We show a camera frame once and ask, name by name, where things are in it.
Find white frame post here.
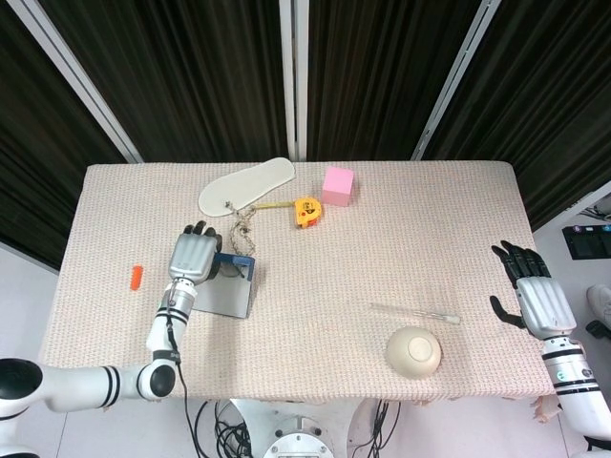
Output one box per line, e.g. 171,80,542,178
411,0,502,161
279,0,310,162
9,0,144,163

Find clear glass test tube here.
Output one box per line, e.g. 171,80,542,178
370,302,462,325

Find yellow tape measure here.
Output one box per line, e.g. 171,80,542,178
250,197,324,229

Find beige upturned bowl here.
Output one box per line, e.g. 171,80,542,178
385,325,443,381

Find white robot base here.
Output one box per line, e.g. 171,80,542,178
228,398,378,458

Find black curtain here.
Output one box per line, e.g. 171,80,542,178
0,0,611,273

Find black electronic device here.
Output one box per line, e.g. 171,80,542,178
561,223,611,261

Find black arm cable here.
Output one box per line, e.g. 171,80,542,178
164,281,201,458

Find black floor cables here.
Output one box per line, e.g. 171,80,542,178
195,399,402,458

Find pink white woven tablecloth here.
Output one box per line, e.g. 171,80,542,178
37,160,558,406

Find white shoe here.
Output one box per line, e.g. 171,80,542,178
585,283,611,335

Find white shoe insole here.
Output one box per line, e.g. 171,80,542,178
197,156,296,219

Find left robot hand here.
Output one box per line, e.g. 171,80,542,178
167,219,224,287

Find thin-framed eyeglasses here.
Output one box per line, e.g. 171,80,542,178
215,262,248,281

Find pink cube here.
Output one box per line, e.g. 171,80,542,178
321,166,355,208

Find braided beige rope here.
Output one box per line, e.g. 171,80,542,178
221,199,257,254

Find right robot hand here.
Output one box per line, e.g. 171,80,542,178
489,239,578,341

